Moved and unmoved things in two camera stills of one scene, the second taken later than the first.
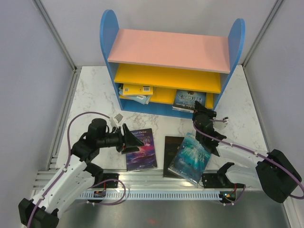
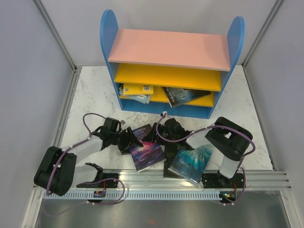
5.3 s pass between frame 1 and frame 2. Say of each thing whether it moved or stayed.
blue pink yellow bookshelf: stayed
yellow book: stayed
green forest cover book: stayed
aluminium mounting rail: stayed
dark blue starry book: moved
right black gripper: moved
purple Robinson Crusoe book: moved
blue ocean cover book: stayed
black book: stayed
